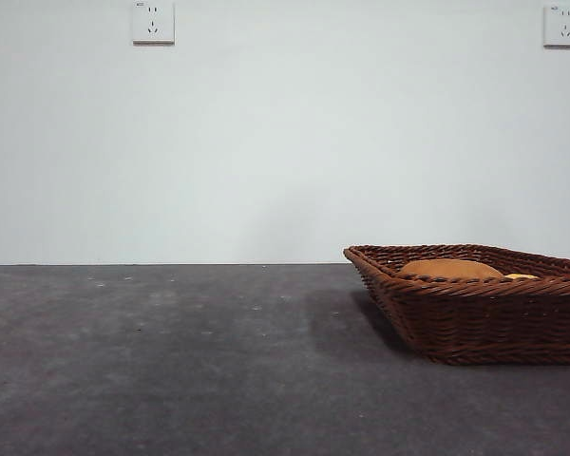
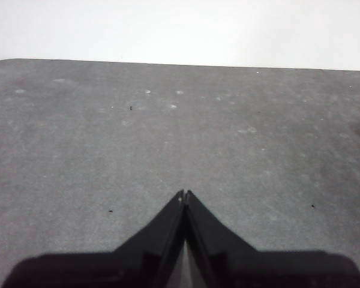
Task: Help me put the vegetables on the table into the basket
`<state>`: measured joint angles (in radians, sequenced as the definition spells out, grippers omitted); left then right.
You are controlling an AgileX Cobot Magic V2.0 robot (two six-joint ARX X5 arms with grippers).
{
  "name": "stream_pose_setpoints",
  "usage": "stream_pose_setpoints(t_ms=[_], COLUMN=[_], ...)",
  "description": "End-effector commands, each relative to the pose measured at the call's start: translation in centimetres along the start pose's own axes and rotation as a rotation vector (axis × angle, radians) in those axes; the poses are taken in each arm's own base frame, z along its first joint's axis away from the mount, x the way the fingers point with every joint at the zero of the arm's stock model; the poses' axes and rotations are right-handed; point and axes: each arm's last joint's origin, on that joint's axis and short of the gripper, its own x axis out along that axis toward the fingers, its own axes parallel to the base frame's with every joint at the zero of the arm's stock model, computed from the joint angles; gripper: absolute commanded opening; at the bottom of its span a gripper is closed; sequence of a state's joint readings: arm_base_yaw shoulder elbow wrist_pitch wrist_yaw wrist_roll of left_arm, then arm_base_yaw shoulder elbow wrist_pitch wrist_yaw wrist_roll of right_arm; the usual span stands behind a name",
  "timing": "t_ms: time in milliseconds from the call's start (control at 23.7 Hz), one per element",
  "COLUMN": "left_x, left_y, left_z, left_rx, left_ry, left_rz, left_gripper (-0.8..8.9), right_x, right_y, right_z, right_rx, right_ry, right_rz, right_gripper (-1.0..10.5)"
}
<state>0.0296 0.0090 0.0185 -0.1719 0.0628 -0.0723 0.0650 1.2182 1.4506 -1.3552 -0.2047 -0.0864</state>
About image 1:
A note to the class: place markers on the white wall socket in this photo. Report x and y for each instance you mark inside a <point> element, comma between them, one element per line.
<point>154,23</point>
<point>564,26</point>

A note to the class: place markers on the yellow corn cob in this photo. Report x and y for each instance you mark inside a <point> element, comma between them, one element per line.
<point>521,276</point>

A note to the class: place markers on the brown potato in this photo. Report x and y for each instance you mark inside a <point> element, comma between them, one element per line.
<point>449,269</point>

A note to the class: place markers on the brown woven wicker basket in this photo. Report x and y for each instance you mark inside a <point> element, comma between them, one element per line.
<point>484,323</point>

